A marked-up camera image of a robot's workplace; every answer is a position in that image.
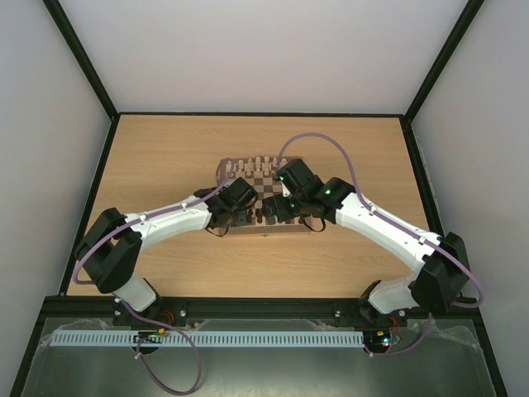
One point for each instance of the dark piece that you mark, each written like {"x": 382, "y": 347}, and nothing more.
{"x": 258, "y": 216}

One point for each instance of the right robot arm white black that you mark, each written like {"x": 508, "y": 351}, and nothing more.
{"x": 439, "y": 265}

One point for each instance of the black aluminium rail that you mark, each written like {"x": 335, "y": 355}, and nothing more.
{"x": 354, "y": 312}

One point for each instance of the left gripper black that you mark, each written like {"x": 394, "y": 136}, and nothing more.
{"x": 241, "y": 221}

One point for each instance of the white slotted cable duct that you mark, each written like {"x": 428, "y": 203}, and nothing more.
{"x": 118, "y": 338}

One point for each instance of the wooden chess board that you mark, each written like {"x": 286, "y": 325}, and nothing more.
{"x": 258, "y": 172}

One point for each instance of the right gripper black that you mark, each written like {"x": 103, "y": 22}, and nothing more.
{"x": 272, "y": 208}

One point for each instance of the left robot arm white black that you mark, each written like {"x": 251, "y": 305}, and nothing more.
{"x": 110, "y": 249}

